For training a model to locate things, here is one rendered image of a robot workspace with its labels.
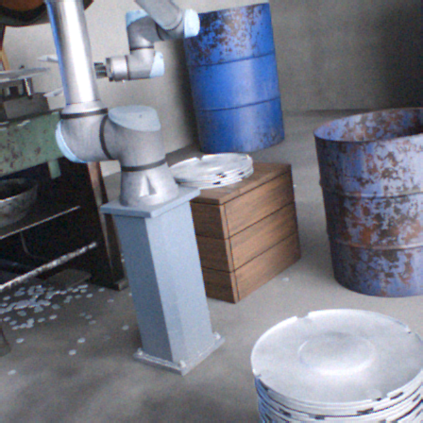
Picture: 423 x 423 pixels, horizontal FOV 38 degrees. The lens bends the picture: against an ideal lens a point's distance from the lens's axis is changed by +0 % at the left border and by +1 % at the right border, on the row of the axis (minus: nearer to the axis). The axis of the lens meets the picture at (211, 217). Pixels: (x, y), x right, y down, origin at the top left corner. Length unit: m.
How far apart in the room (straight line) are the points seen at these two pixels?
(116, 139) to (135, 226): 0.22
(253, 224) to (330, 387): 1.01
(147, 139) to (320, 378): 0.73
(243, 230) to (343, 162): 0.38
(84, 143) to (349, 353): 0.83
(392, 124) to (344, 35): 2.84
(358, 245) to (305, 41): 3.41
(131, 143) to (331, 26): 3.61
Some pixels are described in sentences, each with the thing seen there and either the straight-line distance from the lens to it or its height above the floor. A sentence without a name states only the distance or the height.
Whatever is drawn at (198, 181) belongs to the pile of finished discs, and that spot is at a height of 0.37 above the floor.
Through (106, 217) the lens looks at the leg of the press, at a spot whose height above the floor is 0.27.
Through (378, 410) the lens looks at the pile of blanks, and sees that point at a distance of 0.99.
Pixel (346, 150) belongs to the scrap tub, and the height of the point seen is 0.45.
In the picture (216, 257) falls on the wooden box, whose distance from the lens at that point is 1.88.
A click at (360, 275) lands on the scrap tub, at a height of 0.06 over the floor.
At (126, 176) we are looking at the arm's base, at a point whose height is 0.52.
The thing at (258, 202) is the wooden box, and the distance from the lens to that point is 1.93.
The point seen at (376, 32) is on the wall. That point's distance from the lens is 4.76.
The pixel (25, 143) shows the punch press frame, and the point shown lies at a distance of 1.98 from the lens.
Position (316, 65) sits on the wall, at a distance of 5.04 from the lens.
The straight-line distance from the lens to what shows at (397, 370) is 1.03.
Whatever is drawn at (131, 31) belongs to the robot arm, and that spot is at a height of 0.85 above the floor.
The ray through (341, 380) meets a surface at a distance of 1.01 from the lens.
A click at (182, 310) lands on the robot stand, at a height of 0.16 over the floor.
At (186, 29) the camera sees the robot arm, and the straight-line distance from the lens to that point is 1.78.
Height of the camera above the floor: 0.86
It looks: 18 degrees down
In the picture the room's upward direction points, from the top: 9 degrees counter-clockwise
